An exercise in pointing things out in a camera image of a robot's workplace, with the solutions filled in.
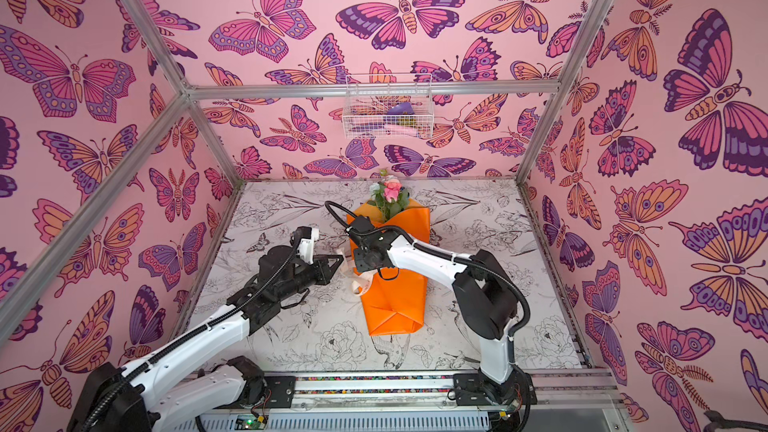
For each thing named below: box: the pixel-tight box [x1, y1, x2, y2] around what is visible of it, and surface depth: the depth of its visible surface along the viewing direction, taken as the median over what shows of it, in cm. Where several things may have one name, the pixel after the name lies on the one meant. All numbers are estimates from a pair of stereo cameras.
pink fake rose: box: [376, 178, 409, 221], surface depth 108 cm
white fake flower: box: [369, 182, 381, 206], surface depth 114 cm
